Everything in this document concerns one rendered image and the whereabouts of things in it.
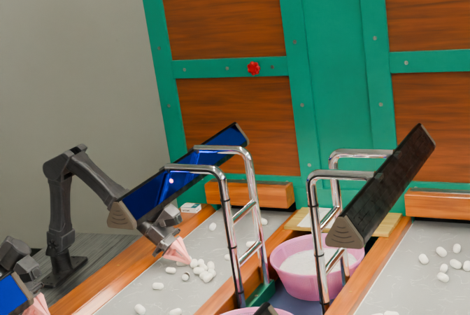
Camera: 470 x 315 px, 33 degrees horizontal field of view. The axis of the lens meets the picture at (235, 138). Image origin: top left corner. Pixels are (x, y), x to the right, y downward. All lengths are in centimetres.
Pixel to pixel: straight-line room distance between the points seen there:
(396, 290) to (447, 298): 13
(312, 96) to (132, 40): 142
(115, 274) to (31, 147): 190
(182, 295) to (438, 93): 91
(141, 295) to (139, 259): 18
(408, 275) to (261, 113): 72
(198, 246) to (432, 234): 71
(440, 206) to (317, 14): 66
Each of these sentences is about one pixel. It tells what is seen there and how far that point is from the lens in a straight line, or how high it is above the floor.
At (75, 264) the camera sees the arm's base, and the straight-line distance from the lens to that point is 266.
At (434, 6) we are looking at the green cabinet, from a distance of 224.
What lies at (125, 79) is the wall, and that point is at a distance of 370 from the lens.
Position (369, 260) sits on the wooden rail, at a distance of 218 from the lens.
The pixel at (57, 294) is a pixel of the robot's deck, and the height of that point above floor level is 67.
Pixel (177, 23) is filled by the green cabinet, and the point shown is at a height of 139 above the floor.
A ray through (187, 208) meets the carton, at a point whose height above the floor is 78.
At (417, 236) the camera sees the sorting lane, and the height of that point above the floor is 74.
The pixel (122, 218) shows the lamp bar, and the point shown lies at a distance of 187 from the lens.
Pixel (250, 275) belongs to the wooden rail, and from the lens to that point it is 218.
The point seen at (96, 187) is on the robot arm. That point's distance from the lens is 237.
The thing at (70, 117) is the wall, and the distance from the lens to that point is 393.
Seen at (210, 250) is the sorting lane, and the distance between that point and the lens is 242.
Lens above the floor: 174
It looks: 17 degrees down
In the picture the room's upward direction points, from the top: 8 degrees counter-clockwise
